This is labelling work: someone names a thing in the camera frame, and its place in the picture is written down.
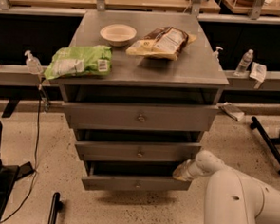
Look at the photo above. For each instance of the grey top drawer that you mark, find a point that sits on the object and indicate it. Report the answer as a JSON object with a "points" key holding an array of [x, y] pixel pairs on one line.
{"points": [[139, 116]]}

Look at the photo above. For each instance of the black stand base right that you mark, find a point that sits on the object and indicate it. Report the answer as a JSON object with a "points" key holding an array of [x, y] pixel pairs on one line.
{"points": [[272, 143]]}

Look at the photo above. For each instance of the clear sanitizer pump bottle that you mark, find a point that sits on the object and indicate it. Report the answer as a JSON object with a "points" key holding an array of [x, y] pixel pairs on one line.
{"points": [[33, 64]]}

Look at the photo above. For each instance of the grey drawer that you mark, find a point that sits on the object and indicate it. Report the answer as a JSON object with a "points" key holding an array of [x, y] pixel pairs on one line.
{"points": [[139, 116], [133, 176], [136, 151]]}

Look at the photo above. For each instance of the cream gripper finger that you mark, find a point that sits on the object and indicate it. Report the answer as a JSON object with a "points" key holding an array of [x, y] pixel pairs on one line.
{"points": [[179, 176], [183, 168]]}

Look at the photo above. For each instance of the green chip bag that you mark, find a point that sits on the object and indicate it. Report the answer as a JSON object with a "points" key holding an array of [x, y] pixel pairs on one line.
{"points": [[79, 61]]}

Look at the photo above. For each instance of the folded cloth on ledge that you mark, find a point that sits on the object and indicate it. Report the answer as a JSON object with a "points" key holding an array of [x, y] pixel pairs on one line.
{"points": [[233, 111]]}

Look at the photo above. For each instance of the white wipes packet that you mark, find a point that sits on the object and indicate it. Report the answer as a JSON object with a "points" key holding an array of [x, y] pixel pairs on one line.
{"points": [[258, 72]]}

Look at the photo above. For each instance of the black tube on floor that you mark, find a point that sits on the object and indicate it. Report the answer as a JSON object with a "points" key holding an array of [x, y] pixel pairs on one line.
{"points": [[55, 207]]}

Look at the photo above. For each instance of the brown yellow snack bag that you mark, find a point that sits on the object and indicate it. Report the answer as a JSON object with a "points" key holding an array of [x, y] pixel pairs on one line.
{"points": [[161, 43]]}

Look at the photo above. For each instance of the grey bottom drawer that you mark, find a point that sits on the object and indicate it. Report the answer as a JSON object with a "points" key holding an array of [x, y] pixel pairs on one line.
{"points": [[133, 176]]}

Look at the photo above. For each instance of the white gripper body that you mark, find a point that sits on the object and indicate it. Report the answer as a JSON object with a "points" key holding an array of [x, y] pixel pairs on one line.
{"points": [[189, 171]]}

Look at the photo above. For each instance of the small white pump bottle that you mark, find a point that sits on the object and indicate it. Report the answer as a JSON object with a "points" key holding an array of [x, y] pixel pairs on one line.
{"points": [[216, 52]]}

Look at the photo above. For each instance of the clear water bottle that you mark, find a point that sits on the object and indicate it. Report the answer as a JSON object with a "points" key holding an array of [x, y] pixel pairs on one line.
{"points": [[244, 63]]}

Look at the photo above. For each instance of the white paper bowl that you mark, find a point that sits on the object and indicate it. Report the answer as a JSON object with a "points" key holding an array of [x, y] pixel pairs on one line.
{"points": [[118, 35]]}

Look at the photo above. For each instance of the grey middle drawer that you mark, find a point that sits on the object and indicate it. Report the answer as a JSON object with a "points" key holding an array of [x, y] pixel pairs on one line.
{"points": [[136, 151]]}

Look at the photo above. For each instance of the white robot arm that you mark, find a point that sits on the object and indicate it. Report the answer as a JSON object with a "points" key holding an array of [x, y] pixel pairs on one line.
{"points": [[231, 197]]}

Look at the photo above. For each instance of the grey drawer cabinet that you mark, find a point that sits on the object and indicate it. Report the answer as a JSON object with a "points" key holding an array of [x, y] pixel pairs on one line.
{"points": [[195, 78]]}

